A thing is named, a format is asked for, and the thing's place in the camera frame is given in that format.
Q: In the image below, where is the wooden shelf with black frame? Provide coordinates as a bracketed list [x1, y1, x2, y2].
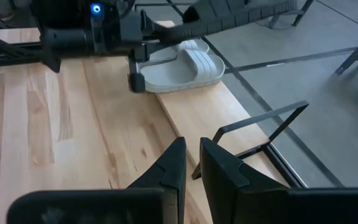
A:
[154, 20, 310, 189]

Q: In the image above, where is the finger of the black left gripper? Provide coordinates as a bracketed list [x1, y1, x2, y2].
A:
[141, 14, 183, 44]
[128, 57, 147, 93]

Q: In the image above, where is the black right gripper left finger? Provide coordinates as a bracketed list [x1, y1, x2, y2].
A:
[6, 136, 188, 224]

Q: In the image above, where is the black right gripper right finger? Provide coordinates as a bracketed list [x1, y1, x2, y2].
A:
[199, 136, 358, 224]

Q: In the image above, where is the black rubber slide sandal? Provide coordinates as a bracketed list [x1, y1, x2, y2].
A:
[158, 0, 298, 44]

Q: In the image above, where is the white rubber slide sandal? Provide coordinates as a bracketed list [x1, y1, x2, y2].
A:
[140, 48, 226, 94]
[149, 39, 211, 62]

